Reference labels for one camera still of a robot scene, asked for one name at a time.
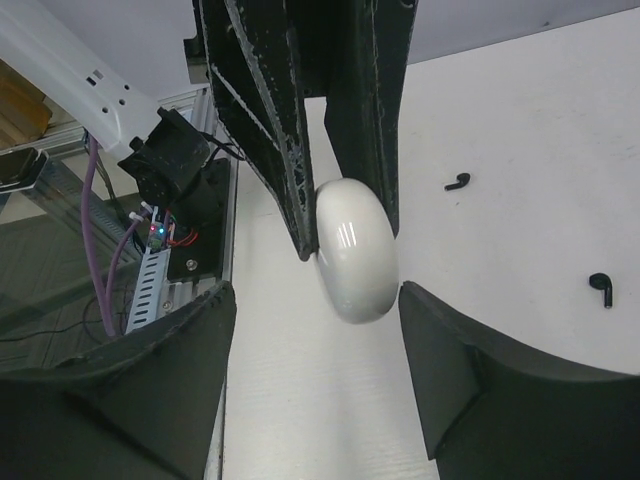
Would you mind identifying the cardboard boxes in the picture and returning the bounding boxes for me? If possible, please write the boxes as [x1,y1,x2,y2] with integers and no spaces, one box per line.
[0,61,52,149]

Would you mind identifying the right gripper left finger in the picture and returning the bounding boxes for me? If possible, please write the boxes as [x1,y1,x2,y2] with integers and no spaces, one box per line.
[1,281,236,479]

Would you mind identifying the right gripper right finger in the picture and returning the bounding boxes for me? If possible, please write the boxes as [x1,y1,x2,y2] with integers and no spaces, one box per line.
[398,282,639,479]

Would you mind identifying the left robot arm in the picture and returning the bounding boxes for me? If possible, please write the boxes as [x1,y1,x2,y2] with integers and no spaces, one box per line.
[1,1,417,260]

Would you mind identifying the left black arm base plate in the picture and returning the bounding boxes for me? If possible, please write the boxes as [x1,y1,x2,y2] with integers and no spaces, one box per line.
[167,158,231,283]

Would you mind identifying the small circuit board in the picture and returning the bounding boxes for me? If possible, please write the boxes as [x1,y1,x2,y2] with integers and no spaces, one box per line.
[146,220,169,254]

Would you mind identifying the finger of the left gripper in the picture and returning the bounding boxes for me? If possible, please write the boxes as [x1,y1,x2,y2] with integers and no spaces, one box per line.
[324,0,417,235]
[197,1,318,261]

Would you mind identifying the black earbud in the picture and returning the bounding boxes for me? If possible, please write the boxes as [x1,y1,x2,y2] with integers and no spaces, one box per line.
[444,172,471,191]
[588,272,613,309]

